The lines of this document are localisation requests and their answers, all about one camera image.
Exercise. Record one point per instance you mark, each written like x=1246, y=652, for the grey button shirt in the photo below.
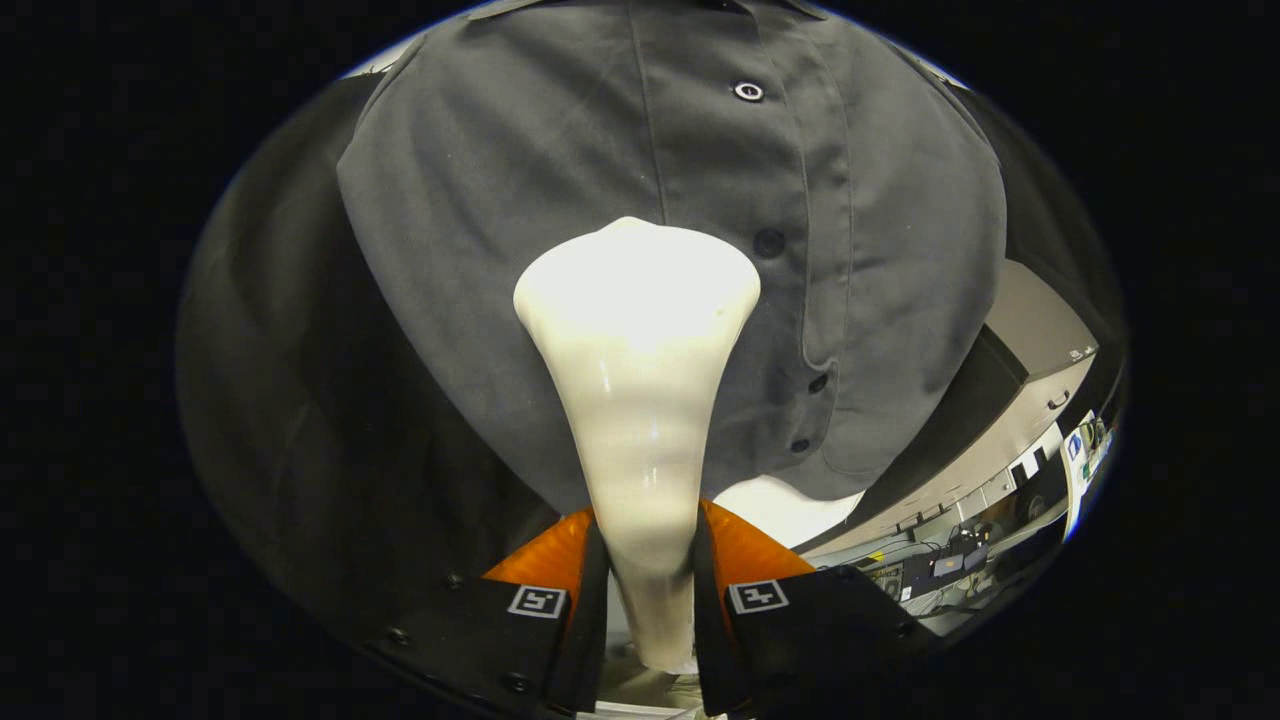
x=500, y=250

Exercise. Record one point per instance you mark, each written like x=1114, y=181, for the small blue item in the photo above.
x=1074, y=446

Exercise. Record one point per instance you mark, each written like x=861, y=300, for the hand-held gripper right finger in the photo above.
x=712, y=650

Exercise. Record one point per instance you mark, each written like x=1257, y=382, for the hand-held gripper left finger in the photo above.
x=590, y=650

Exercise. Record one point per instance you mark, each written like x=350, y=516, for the white mannequin torso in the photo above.
x=790, y=510

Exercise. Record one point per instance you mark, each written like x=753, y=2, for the white garment steamer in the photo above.
x=635, y=350

